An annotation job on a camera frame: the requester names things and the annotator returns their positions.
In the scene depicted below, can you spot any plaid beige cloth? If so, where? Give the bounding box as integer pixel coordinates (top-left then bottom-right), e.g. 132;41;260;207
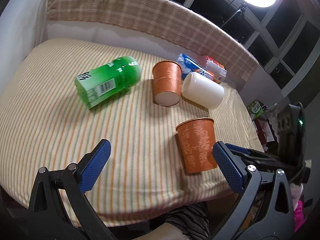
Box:
46;0;259;81

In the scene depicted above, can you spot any black tripod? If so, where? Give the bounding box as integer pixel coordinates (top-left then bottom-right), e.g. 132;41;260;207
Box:
220;2;248;29

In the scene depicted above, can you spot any green tissue box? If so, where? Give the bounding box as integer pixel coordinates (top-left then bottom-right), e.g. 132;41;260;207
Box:
247;100;267;120

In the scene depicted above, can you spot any red white carton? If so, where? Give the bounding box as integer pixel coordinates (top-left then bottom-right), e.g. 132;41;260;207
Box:
203;55;227;83

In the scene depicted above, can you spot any green plastic bottle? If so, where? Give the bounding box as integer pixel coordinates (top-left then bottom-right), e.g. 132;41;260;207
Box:
74;56;142;109

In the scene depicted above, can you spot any striped yellow mat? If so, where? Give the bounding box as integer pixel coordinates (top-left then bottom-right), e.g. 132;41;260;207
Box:
1;38;263;226

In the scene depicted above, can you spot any orange paper cup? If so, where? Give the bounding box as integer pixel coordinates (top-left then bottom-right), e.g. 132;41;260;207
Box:
176;118;217;174
152;60;182;107

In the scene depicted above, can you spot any white cup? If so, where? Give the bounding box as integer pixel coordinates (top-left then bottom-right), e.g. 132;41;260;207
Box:
181;72;225;109

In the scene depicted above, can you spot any blue white snack bag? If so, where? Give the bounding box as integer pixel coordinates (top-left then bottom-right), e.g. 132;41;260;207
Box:
176;53;214;81

